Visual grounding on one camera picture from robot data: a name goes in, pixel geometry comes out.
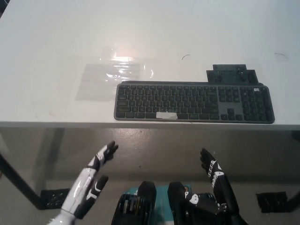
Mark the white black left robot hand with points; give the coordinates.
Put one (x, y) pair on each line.
(82, 187)

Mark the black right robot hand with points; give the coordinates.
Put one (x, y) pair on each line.
(212, 168)

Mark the black stand behind keyboard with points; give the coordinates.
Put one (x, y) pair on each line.
(230, 75)

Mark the black table leg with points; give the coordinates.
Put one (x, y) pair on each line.
(294, 198)
(21, 182)

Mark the white tape strip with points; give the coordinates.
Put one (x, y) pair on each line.
(167, 115)

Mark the clear plastic sheet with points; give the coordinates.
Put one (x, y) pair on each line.
(98, 82)

